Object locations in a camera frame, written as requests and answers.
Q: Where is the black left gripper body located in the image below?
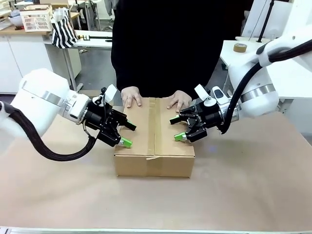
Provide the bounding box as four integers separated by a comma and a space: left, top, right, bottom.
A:
84, 102, 120, 137

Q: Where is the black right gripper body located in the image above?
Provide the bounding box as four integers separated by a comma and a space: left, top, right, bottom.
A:
189, 102, 224, 130

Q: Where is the brown cardboard box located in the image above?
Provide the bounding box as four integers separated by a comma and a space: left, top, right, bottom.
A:
113, 97, 196, 179

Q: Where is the person's left hand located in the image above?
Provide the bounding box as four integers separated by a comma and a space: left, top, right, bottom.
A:
166, 90, 193, 114

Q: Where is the person's right hand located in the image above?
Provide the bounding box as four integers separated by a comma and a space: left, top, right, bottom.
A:
121, 86, 143, 109

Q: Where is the person in black sweater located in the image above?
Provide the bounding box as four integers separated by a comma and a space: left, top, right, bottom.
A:
111, 0, 241, 98

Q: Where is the white background table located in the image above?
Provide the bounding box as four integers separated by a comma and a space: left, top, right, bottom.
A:
64, 30, 114, 91

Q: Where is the brown tape roll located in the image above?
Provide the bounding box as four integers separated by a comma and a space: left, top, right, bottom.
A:
233, 43, 248, 53

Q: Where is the black tripod rod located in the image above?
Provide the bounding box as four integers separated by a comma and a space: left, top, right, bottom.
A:
82, 35, 114, 42

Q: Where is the black white striped bag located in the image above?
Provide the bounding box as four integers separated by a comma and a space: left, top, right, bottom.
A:
50, 7, 79, 50

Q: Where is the white cabinet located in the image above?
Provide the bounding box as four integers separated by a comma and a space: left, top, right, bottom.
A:
0, 25, 82, 95

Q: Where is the black stand pole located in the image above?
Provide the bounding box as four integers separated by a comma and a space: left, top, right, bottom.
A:
257, 0, 273, 44

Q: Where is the white plastic crate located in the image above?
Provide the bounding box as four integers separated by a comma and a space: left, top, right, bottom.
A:
19, 4, 54, 33

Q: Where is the white board panel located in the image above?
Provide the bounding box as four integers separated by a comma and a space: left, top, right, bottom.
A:
240, 0, 293, 41

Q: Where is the white bowl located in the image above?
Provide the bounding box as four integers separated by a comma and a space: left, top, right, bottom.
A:
9, 16, 25, 28

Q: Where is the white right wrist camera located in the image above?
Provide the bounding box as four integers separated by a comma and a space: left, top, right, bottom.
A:
194, 83, 212, 107

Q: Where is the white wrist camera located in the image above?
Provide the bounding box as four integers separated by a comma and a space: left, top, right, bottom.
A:
194, 83, 212, 107
92, 84, 118, 107

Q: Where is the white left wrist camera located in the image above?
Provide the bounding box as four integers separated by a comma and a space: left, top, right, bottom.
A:
92, 84, 118, 107

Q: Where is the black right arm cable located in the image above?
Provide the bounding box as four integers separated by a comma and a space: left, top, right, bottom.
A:
220, 39, 312, 136

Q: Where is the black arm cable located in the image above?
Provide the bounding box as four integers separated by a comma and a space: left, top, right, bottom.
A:
220, 39, 312, 136
0, 101, 103, 162

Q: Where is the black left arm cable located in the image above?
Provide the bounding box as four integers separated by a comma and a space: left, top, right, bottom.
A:
0, 101, 103, 162

